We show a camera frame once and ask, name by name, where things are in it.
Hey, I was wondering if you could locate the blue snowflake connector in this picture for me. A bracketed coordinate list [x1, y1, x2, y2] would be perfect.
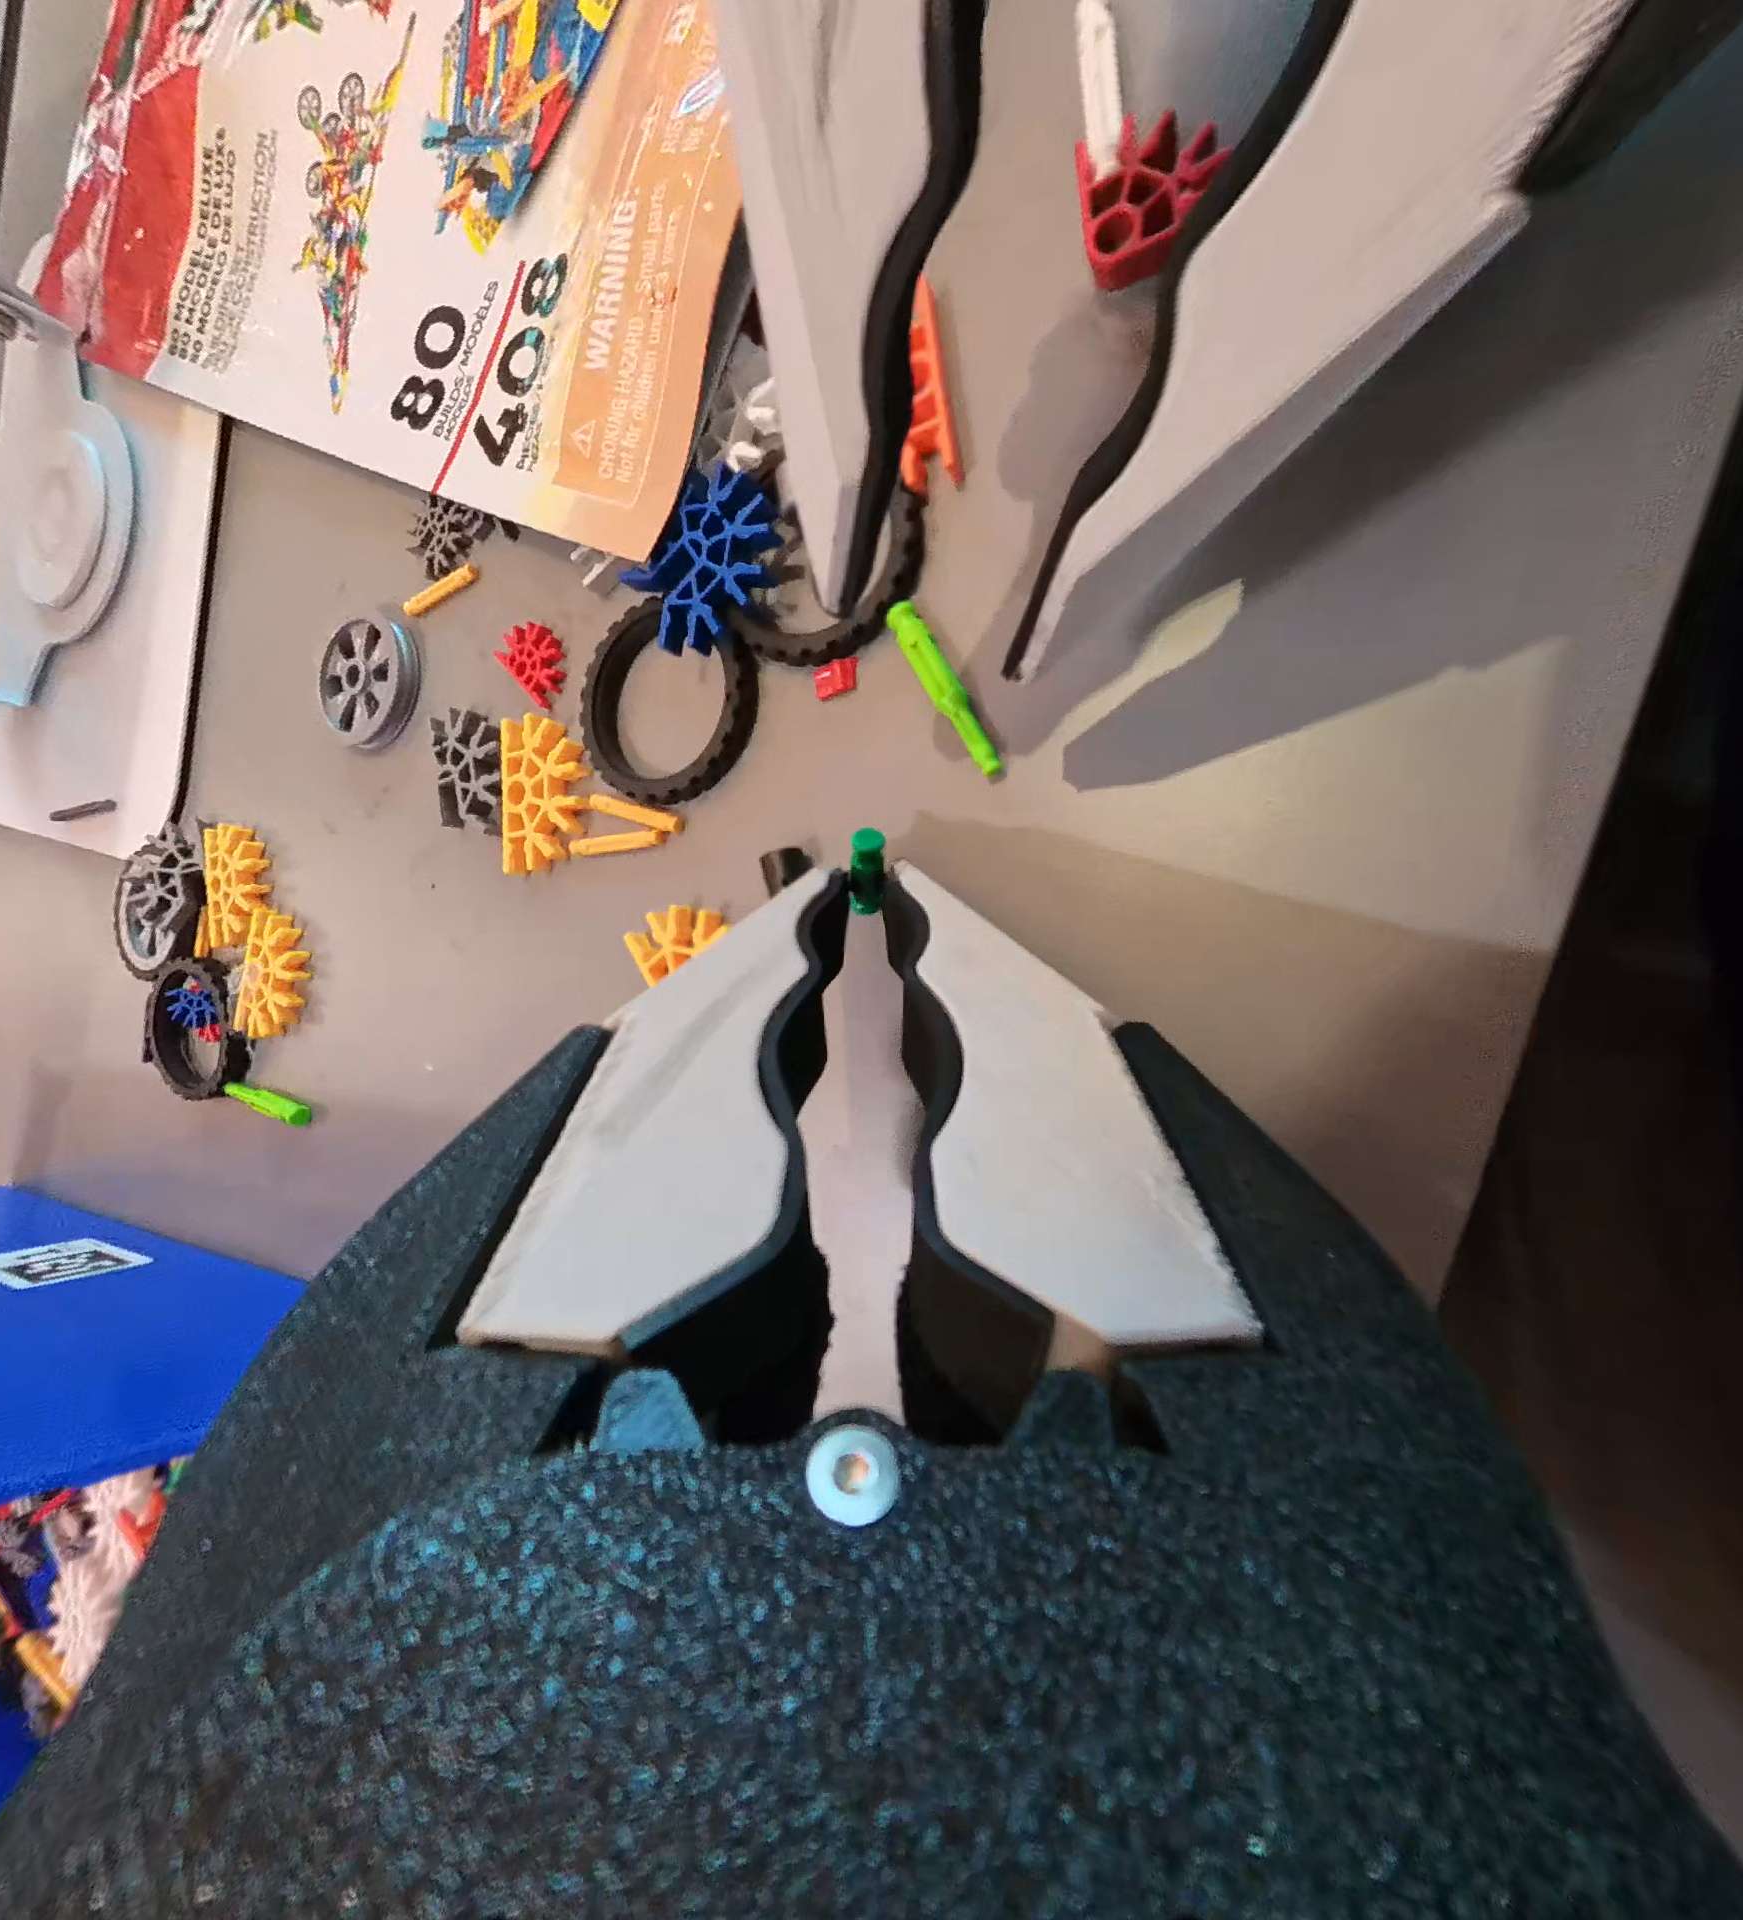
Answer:
[620, 460, 788, 656]

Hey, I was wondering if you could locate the white connector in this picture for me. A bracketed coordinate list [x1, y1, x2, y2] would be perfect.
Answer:
[689, 366, 788, 479]

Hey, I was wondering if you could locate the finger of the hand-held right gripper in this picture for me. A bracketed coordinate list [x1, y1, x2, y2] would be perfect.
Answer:
[708, 0, 989, 618]
[1002, 0, 1651, 682]

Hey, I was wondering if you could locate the printed toy set bag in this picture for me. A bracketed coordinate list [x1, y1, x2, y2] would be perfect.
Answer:
[31, 0, 749, 560]

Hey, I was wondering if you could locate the dark grey fan connector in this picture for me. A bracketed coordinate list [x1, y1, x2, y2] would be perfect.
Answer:
[426, 706, 508, 834]

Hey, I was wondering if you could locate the small black rubber tire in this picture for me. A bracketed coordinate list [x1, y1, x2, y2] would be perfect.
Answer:
[145, 959, 253, 1109]

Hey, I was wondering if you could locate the pile of toy building pieces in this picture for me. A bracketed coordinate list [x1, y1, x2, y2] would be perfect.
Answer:
[0, 1462, 197, 1728]

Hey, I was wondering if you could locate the large red connector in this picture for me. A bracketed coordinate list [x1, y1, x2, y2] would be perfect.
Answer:
[1073, 113, 1237, 291]

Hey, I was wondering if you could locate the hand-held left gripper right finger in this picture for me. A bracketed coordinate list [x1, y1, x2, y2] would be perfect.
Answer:
[879, 868, 1264, 1444]

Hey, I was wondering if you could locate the white rod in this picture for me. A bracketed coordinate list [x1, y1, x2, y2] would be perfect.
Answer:
[1073, 0, 1125, 163]

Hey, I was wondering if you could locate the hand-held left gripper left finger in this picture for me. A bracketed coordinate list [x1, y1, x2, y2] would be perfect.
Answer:
[454, 868, 852, 1444]

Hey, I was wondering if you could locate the grey spoked wheel hub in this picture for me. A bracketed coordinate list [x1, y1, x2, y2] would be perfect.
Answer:
[316, 611, 426, 751]

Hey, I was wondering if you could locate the orange ladder piece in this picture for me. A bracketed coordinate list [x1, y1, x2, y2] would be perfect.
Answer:
[900, 274, 967, 495]

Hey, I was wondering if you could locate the white round stand mount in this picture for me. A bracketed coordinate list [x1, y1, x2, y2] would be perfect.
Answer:
[0, 321, 142, 714]

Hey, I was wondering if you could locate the grey wheel with tire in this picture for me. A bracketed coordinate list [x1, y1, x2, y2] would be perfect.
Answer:
[112, 823, 211, 983]

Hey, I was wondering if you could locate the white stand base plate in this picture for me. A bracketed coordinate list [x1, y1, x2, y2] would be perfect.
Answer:
[0, 239, 228, 864]

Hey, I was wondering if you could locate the large black rubber tire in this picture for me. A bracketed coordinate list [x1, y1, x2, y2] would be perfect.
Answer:
[577, 590, 760, 806]
[735, 479, 924, 669]

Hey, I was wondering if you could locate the small red fan connector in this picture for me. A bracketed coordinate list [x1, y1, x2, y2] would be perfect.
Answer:
[493, 618, 569, 706]

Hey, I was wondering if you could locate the blue plastic parts bin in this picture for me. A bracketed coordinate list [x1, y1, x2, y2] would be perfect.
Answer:
[0, 1183, 310, 1861]

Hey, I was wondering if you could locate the dark grey snowflake connector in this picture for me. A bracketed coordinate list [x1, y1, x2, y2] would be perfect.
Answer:
[405, 495, 504, 580]

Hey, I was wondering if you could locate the yellow fan connector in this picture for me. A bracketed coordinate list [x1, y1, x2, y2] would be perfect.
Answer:
[498, 714, 593, 878]
[620, 901, 735, 990]
[194, 823, 278, 953]
[228, 906, 313, 1039]

